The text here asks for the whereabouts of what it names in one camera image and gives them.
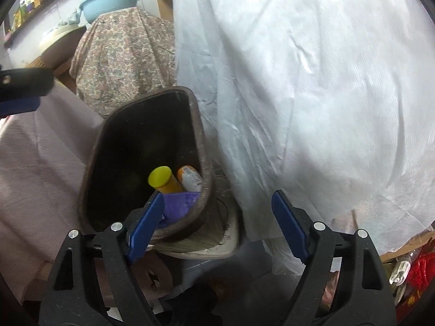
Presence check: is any purple snack bag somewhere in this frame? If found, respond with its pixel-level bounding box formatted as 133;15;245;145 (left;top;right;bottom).
159;191;201;227

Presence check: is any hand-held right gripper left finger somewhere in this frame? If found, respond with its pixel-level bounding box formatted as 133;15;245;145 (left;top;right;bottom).
38;190;166;326

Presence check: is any light blue plastic basin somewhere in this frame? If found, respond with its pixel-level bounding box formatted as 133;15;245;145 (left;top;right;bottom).
79;0;144;23

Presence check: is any floral patterned cloth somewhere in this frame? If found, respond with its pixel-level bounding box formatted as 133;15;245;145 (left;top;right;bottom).
69;6;178;120

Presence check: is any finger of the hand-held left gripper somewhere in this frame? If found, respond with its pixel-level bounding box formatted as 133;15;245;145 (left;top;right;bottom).
0;68;55;118

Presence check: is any wooden framed mirror shelf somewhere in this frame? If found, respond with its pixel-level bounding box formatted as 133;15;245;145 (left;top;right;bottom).
3;0;81;48

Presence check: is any white cover sheet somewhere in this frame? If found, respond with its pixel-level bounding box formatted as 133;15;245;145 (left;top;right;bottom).
171;0;435;276

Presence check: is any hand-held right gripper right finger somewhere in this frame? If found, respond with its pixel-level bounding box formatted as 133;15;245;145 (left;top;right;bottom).
271;189;399;326

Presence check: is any dark brown trash bin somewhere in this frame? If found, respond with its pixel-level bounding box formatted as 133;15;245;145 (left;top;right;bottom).
77;86;215;242

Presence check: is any brown cream rice cooker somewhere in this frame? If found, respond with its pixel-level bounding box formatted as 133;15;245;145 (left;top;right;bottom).
38;24;88;69

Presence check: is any light blue towel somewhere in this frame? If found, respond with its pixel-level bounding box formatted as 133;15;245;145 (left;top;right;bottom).
57;10;84;28

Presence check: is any yellow cylindrical snack can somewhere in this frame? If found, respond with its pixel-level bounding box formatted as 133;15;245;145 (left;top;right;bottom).
147;165;184;194

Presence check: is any white orange juice bottle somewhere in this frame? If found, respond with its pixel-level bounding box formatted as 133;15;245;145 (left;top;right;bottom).
176;164;204;193

